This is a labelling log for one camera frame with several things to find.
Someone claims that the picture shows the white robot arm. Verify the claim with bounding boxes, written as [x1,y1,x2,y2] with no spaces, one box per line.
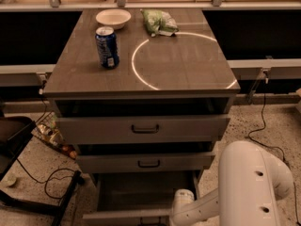
[170,141,293,226]

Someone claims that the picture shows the black floor cable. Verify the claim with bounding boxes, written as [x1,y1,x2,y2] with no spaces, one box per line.
[15,157,79,200]

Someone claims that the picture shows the white bowl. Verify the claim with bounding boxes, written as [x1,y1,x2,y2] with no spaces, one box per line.
[96,8,131,30]

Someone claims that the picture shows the black power adapter cable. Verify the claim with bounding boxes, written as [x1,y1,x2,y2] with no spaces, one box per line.
[246,92,301,226]

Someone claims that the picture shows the black chair frame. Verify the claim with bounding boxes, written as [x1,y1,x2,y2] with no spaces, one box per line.
[0,115,83,226]

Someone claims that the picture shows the blue soda can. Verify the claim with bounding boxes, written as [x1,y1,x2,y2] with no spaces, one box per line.
[95,26,119,69]

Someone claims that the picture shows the grey drawer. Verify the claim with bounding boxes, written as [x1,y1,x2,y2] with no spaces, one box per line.
[83,171,198,226]
[76,142,214,173]
[55,97,232,144]

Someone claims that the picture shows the grey drawer cabinet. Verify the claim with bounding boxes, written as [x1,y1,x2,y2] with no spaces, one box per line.
[42,8,242,181]

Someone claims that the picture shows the wire basket with items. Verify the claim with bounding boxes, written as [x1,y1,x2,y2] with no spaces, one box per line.
[33,112,77,159]

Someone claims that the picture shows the small green lime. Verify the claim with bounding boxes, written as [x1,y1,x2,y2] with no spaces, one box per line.
[2,173,17,187]

